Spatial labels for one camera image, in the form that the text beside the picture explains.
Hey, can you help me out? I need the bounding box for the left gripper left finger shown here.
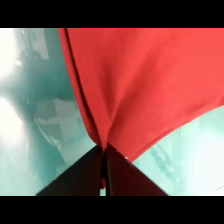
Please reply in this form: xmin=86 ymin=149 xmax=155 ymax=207
xmin=35 ymin=144 xmax=104 ymax=197

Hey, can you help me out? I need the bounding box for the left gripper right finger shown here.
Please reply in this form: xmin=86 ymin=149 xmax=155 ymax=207
xmin=105 ymin=143 xmax=169 ymax=197

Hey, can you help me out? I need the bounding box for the red T-shirt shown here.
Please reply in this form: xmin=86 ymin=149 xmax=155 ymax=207
xmin=57 ymin=27 xmax=224 ymax=190

